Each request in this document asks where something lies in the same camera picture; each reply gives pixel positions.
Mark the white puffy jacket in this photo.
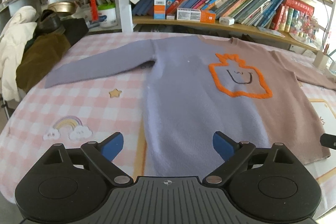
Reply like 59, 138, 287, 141
1, 6, 37, 102

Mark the purple and brown sweater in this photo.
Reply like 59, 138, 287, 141
46, 36, 335, 177

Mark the row of colourful books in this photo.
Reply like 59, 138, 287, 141
132, 0, 315, 32

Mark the gold metal bowl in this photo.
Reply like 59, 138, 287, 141
48, 1, 76, 15

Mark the brown corduroy garment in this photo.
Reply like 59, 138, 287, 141
16, 34, 71, 93

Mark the orange white small box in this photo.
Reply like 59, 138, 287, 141
177, 8, 216, 24

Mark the white charger box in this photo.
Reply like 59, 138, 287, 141
219, 16, 235, 26

